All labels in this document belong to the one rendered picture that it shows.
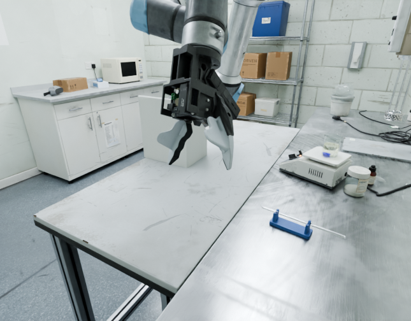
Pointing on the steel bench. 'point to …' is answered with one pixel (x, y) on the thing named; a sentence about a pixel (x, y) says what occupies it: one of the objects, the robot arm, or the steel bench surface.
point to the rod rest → (291, 227)
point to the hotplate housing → (317, 171)
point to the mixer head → (406, 31)
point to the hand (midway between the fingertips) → (198, 168)
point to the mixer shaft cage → (399, 95)
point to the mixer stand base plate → (380, 149)
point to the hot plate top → (326, 157)
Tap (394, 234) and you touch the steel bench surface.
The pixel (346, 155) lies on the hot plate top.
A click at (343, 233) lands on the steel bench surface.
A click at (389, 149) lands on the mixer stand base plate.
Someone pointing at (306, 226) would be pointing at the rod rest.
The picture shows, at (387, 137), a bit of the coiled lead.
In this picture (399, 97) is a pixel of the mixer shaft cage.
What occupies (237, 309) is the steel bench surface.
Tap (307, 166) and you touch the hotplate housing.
